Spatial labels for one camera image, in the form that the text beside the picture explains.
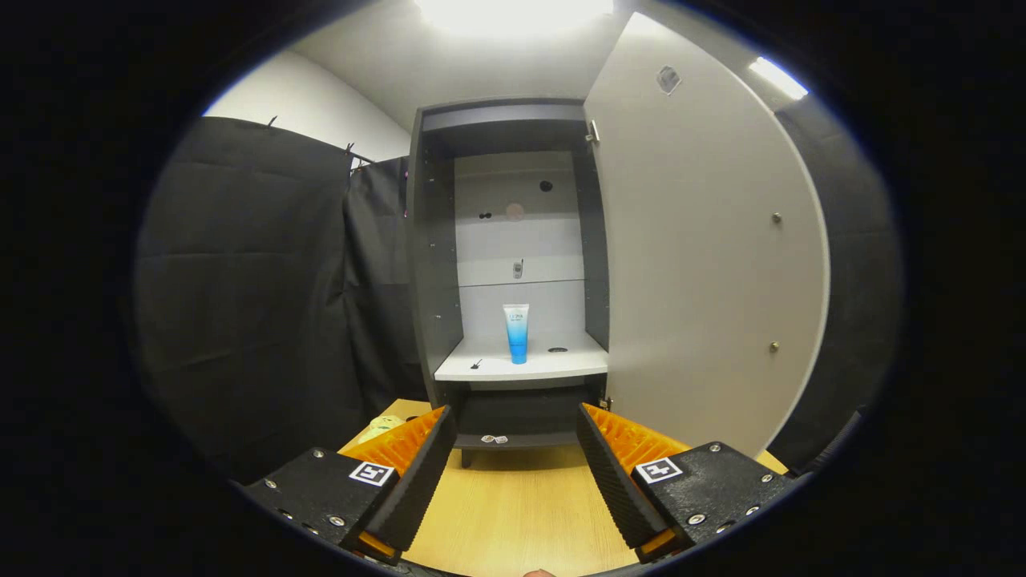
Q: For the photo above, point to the white and blue tube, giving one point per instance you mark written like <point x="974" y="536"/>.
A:
<point x="517" y="336"/>

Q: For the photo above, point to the black backdrop cloth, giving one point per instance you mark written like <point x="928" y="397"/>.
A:
<point x="240" y="320"/>

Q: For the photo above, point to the light grey cabinet shelf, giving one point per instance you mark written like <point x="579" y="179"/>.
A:
<point x="521" y="365"/>

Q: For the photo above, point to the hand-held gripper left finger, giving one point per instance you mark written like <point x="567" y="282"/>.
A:
<point x="413" y="489"/>

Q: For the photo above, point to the light grey cabinet door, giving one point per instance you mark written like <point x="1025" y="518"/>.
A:
<point x="705" y="240"/>

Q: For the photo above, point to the yellow plush toy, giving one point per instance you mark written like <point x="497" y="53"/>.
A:
<point x="383" y="427"/>

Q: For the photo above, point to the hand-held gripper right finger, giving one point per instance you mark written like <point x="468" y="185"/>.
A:
<point x="613" y="489"/>

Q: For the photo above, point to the double strip ceiling light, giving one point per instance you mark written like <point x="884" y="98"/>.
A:
<point x="776" y="77"/>

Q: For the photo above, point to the large ceiling light panel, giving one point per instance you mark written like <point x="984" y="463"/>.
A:
<point x="513" y="14"/>

